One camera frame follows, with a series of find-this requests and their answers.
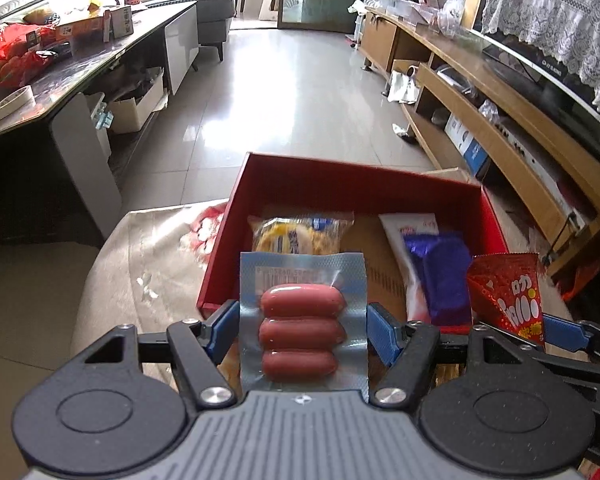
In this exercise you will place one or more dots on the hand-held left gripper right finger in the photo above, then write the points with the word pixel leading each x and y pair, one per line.
pixel 385 335

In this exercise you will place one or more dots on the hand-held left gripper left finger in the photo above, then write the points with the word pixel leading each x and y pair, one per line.
pixel 222 327

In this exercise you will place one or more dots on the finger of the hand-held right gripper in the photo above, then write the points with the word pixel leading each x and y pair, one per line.
pixel 580 367
pixel 565 332

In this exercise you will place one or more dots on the red patterned snack packet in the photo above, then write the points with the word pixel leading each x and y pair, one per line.
pixel 505 295

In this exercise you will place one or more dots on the sausage packet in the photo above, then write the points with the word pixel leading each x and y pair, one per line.
pixel 300 330

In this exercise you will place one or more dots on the blue snack packet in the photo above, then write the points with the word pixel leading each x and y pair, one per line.
pixel 445 280

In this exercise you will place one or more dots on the yellow bread packet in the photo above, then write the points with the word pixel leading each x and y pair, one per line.
pixel 290 237

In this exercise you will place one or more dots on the grey white snack packet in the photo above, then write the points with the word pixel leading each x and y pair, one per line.
pixel 410 222

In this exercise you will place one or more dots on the red cardboard box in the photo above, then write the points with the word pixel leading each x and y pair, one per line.
pixel 330 180

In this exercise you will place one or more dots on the orange plastic bag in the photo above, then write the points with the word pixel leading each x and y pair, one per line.
pixel 587 285

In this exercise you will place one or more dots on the floral tablecloth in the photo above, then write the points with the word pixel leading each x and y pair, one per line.
pixel 140 270

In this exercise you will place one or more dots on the red white packet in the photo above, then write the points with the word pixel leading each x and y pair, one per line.
pixel 205 227

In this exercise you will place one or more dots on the long white media device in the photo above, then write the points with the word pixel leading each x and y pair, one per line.
pixel 530 160

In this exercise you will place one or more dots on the blue white box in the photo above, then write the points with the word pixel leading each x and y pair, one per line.
pixel 467 145

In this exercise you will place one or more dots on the wooden television cabinet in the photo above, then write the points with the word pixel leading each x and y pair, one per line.
pixel 520 125

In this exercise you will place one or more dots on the white storage box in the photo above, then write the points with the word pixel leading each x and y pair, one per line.
pixel 135 105

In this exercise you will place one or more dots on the white plastic bin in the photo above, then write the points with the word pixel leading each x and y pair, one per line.
pixel 97 120

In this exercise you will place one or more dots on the white plastic bag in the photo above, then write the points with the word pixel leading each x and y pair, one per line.
pixel 405 85

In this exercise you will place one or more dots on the curved television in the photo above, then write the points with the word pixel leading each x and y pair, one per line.
pixel 555 70

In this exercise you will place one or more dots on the white bowl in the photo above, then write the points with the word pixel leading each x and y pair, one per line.
pixel 12 102

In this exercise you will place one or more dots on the small white carton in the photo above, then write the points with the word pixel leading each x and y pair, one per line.
pixel 122 20

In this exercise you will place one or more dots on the white lace cloth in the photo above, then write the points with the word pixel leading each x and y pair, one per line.
pixel 555 5

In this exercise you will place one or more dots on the clear plastic bag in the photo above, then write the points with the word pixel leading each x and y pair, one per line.
pixel 455 12

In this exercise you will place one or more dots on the red plastic bag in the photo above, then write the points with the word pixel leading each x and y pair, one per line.
pixel 15 55

